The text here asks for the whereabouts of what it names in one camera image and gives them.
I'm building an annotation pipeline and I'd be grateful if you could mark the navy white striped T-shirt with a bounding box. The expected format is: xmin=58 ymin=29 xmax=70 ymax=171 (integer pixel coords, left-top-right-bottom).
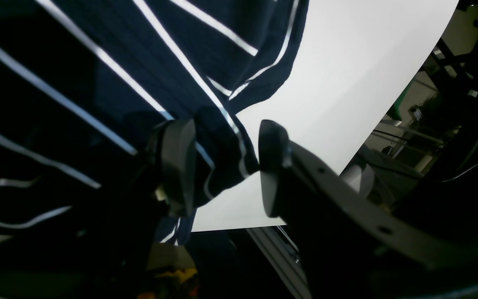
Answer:
xmin=0 ymin=0 xmax=310 ymax=242

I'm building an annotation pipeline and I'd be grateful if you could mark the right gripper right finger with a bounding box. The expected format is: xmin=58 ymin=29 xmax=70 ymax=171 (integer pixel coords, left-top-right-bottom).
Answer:
xmin=259 ymin=120 xmax=478 ymax=299

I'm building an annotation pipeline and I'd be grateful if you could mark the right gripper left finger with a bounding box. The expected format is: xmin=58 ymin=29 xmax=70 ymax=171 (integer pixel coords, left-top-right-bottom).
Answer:
xmin=146 ymin=119 xmax=197 ymax=216

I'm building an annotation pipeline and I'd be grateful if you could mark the aluminium table edge rail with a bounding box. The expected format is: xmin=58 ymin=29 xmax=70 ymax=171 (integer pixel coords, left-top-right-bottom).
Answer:
xmin=246 ymin=225 xmax=312 ymax=299

